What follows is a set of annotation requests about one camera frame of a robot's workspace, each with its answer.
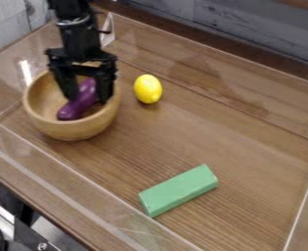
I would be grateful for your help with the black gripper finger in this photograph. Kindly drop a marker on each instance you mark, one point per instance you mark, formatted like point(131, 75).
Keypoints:
point(105, 86)
point(67, 82)

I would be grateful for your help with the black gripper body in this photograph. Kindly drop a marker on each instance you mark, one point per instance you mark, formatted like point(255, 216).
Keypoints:
point(97, 65)

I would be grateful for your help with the brown wooden bowl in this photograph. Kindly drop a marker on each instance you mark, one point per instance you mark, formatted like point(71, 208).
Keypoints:
point(43, 101)

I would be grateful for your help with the purple toy eggplant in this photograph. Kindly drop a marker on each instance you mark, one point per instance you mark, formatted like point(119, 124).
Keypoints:
point(75, 107)

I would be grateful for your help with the yellow toy lemon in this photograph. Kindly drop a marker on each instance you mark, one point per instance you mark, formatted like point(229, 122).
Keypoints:
point(147, 89)

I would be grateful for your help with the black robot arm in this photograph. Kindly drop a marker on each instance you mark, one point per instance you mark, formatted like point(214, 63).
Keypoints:
point(79, 56)

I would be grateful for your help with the green rectangular block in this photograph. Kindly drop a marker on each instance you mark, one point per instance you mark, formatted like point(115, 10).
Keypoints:
point(178, 190)

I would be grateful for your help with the clear acrylic corner bracket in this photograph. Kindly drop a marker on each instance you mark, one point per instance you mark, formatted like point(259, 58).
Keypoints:
point(107, 35)

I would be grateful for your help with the clear acrylic tray wall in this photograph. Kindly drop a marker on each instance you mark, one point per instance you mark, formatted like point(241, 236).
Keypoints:
point(233, 112)

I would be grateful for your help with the black metal bracket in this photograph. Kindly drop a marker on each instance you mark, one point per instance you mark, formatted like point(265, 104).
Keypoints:
point(28, 237)

